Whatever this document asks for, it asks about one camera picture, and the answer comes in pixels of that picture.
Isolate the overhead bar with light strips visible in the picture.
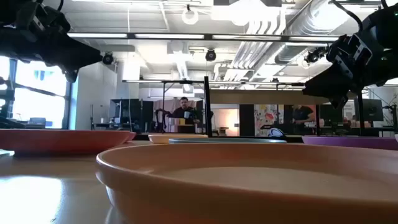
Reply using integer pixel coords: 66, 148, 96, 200
67, 32, 341, 44

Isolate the silver ventilation duct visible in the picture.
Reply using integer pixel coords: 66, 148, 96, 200
275, 0, 352, 65

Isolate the pale peach plate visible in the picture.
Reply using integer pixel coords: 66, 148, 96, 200
147, 133, 208, 144

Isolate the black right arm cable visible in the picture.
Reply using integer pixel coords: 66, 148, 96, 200
330, 0, 365, 32

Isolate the red-orange plate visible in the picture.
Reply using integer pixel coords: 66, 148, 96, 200
0, 128, 131, 156

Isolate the salmon plate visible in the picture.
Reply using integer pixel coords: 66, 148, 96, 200
95, 142, 398, 224

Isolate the wooden shelf with black legs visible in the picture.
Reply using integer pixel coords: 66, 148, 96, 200
203, 75, 366, 138

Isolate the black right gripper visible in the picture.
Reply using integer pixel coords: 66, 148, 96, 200
302, 32, 398, 110

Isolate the purple plate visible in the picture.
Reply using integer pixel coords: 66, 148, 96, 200
301, 134, 398, 151

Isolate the black ceiling camera cluster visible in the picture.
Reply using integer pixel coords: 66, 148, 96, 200
303, 45, 331, 65

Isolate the black pillar panel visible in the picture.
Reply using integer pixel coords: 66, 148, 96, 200
238, 104, 256, 137

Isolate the black cabinet with screens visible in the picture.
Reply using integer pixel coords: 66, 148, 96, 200
109, 98, 154, 134

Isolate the black aluminium table frame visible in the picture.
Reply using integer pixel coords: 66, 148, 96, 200
133, 133, 305, 144

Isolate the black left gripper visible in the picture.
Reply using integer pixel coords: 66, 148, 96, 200
0, 26, 104, 83

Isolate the white hanging ring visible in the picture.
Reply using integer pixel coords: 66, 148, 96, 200
181, 7, 200, 26

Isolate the grey-teal plate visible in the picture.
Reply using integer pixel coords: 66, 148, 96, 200
168, 138, 288, 144

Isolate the person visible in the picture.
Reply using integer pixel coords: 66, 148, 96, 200
169, 96, 201, 126
291, 105, 317, 134

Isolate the white and blue ball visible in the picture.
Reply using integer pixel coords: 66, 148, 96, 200
267, 127, 285, 139

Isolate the black computer monitor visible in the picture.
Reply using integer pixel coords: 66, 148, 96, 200
354, 98, 384, 123

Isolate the colourful floral poster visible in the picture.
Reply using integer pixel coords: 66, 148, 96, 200
254, 104, 279, 137

